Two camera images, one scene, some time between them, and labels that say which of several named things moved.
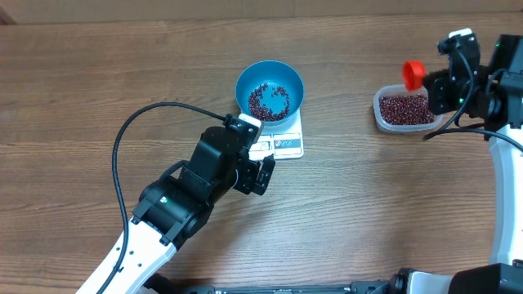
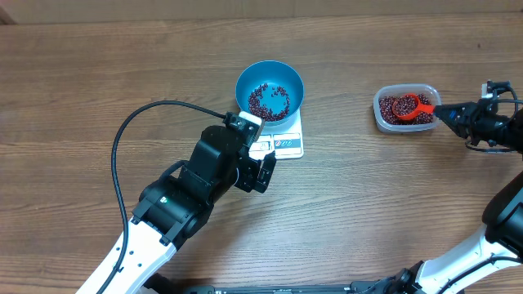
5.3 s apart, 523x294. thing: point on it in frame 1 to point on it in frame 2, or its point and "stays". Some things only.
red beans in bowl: (264, 113) stays
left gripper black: (249, 169) stays
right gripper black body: (445, 98) to (489, 125)
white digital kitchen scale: (283, 140) stays
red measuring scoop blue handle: (413, 74) to (420, 108)
